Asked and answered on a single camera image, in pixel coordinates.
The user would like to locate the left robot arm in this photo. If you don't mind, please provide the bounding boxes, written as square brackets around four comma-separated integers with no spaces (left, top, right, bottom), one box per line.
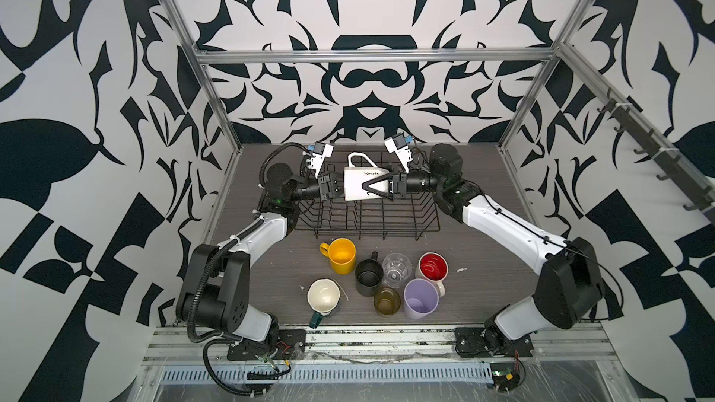
[176,163,344,344]

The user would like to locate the yellow mug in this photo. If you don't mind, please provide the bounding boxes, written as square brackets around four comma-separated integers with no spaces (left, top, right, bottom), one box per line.
[320,238,357,275]

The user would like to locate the white cable duct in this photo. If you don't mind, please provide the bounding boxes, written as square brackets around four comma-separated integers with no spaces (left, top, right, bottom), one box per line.
[160,363,493,385]

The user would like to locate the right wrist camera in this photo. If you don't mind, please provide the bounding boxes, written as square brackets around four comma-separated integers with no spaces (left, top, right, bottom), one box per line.
[384,133,413,172]

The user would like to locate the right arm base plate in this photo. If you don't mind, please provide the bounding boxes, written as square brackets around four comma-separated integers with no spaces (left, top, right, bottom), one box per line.
[454,326,534,358]

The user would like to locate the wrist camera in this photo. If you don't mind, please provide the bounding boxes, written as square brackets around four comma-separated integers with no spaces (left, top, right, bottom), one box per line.
[384,133,413,172]
[304,143,334,178]

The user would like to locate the white ceramic mug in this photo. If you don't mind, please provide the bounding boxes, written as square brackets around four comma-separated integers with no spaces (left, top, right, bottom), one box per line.
[344,152,388,201]

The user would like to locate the clear glass cup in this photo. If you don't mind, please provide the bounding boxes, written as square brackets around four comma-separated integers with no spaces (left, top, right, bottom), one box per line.
[383,252,413,290]

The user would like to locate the black mug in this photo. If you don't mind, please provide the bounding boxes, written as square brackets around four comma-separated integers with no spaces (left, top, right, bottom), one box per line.
[355,251,384,298]

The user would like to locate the olive brown glass cup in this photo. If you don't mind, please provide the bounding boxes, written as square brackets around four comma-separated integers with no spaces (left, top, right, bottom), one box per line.
[374,287,401,316]

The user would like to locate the small circuit board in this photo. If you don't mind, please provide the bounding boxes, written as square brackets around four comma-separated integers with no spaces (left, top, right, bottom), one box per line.
[490,360,526,394]

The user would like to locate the black wire dish rack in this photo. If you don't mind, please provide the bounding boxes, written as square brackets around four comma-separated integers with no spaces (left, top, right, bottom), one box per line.
[296,192,441,240]

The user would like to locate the wall hook rail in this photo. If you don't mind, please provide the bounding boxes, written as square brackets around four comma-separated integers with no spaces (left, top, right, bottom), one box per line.
[599,87,714,225]

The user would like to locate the purple plastic cup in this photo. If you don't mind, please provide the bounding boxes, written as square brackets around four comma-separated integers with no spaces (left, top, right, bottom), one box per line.
[403,278,439,320]

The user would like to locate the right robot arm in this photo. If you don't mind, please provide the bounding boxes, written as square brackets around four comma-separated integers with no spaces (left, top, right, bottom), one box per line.
[344,141,605,354]

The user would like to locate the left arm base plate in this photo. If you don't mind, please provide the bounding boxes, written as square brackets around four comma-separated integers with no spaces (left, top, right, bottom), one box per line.
[227,329,306,361]

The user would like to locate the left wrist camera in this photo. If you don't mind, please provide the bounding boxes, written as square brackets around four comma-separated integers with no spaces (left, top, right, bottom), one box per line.
[304,143,334,178]

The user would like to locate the red inside white mug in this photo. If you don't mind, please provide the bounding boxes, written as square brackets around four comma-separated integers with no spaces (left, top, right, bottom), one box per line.
[415,251,449,298]

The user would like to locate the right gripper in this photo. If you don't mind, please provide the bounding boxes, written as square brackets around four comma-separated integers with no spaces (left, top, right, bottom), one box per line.
[367,163,449,207]

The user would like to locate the green mug cream inside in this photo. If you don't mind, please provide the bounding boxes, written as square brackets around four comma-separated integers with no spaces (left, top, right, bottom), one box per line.
[306,278,341,329]

